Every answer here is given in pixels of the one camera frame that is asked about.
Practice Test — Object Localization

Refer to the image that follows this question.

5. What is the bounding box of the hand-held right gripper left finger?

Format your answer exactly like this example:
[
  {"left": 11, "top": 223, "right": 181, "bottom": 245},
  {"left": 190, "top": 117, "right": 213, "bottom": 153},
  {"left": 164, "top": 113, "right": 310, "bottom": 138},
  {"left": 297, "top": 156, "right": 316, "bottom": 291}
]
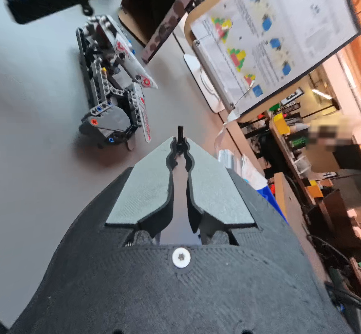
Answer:
[{"left": 105, "top": 137, "right": 177, "bottom": 238}]

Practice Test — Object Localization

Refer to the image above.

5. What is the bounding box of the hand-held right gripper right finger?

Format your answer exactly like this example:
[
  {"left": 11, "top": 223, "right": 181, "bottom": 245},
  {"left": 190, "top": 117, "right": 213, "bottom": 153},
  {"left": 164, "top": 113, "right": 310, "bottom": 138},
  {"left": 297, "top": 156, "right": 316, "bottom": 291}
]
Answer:
[{"left": 183, "top": 138, "right": 256, "bottom": 234}]

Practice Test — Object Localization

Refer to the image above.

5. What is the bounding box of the blue plastic bin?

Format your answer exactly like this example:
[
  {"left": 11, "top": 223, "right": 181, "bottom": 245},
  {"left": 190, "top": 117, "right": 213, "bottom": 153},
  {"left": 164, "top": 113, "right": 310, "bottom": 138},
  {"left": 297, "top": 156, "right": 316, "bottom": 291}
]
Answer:
[{"left": 257, "top": 184, "right": 289, "bottom": 225}]

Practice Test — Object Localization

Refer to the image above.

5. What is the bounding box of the black lego axle pin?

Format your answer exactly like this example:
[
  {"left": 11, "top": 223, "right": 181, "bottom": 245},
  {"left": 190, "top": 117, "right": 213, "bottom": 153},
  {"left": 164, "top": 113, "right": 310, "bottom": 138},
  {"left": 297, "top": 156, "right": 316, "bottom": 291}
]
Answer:
[{"left": 174, "top": 125, "right": 187, "bottom": 168}]

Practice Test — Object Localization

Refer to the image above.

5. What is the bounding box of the pink plastic bag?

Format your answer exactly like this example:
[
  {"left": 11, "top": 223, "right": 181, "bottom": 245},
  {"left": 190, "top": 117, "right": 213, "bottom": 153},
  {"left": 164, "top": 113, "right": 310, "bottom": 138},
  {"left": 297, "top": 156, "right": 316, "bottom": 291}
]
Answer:
[{"left": 214, "top": 111, "right": 241, "bottom": 169}]

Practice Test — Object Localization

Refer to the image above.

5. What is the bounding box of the wood-edged grey desk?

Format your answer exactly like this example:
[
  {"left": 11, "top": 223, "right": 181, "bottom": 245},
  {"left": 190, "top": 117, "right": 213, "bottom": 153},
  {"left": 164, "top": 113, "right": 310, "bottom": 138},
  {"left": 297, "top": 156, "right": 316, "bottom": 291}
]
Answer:
[{"left": 273, "top": 171, "right": 332, "bottom": 284}]

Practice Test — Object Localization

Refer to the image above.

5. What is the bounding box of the yellow bin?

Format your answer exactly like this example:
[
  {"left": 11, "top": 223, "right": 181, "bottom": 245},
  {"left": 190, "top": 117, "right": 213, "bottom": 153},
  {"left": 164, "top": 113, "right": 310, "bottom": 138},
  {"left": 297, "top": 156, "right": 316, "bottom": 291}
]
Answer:
[{"left": 273, "top": 113, "right": 291, "bottom": 135}]

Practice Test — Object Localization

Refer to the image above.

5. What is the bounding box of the open cardboard box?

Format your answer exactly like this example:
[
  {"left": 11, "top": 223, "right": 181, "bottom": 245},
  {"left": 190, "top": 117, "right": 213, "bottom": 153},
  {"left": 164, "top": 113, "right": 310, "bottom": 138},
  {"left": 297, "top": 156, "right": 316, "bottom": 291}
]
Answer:
[{"left": 118, "top": 0, "right": 196, "bottom": 64}]

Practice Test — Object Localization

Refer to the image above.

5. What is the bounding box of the white stand base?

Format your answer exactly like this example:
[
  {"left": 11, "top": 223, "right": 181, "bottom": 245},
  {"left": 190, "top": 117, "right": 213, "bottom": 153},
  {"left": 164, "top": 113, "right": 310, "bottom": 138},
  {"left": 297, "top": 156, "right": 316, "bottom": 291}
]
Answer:
[{"left": 183, "top": 53, "right": 226, "bottom": 114}]

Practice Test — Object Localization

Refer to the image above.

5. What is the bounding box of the printed instruction sheet stand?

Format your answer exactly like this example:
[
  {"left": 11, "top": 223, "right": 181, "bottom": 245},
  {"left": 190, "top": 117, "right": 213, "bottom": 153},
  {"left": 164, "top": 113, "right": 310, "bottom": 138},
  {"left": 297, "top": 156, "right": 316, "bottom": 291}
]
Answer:
[{"left": 184, "top": 0, "right": 361, "bottom": 123}]

